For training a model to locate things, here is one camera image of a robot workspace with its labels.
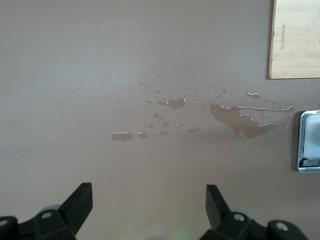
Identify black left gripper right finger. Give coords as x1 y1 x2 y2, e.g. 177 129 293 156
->
199 184 307 240

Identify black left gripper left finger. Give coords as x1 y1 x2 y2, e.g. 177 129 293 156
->
0 182 94 240

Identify silver digital kitchen scale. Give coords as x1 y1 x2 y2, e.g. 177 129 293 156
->
296 109 320 173

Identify wooden cutting board with handle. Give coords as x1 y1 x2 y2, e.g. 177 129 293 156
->
268 0 320 80

